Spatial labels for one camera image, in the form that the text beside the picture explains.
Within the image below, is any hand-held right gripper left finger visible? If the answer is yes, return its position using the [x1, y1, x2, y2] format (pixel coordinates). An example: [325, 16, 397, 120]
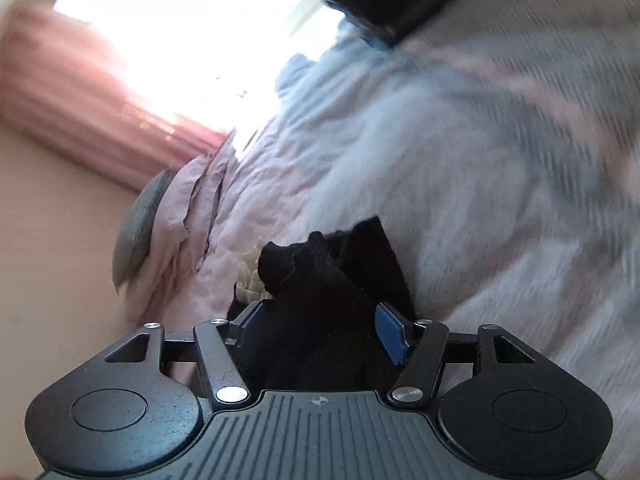
[102, 300, 264, 408]

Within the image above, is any bed with pink cover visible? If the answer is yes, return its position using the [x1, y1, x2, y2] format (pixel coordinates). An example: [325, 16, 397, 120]
[122, 0, 640, 461]

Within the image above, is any grey pillow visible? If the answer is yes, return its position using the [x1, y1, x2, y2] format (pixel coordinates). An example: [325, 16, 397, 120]
[112, 168, 174, 295]

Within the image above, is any black garment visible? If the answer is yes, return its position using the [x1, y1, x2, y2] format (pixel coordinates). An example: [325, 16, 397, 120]
[226, 216, 418, 393]

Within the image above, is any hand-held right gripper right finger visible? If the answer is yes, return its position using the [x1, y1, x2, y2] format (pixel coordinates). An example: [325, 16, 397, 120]
[374, 301, 541, 408]

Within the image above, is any bright window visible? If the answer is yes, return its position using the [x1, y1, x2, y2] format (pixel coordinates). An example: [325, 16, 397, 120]
[52, 0, 348, 153]

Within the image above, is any pink curtain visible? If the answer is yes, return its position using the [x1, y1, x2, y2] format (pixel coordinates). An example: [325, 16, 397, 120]
[0, 9, 236, 192]

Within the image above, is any folded pink blanket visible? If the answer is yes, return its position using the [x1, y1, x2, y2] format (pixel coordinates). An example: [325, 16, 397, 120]
[142, 130, 243, 286]

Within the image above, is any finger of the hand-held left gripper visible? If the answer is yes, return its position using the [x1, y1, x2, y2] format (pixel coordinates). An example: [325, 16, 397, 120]
[345, 12, 408, 52]

